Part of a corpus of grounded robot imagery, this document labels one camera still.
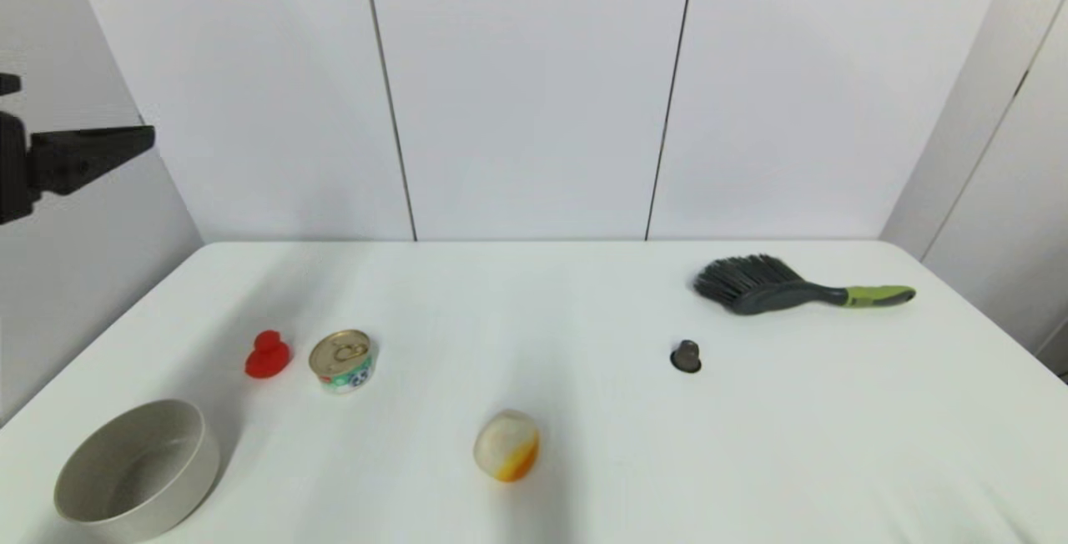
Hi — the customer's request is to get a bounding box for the red rubber duck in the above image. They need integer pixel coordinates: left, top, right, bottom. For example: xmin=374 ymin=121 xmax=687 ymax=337
xmin=244 ymin=330 xmax=293 ymax=380

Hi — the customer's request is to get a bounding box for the small tin can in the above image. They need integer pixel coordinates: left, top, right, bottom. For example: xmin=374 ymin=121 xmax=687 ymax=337
xmin=308 ymin=329 xmax=377 ymax=395

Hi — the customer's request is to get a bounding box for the grey-beige bowl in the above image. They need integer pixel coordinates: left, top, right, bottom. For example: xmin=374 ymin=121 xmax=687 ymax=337
xmin=53 ymin=399 xmax=221 ymax=543

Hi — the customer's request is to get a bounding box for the grey brush with green handle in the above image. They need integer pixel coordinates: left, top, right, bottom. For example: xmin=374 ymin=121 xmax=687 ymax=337
xmin=693 ymin=254 xmax=917 ymax=316

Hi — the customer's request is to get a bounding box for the white and orange ball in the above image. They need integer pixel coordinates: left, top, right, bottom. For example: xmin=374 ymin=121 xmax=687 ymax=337
xmin=473 ymin=409 xmax=541 ymax=483

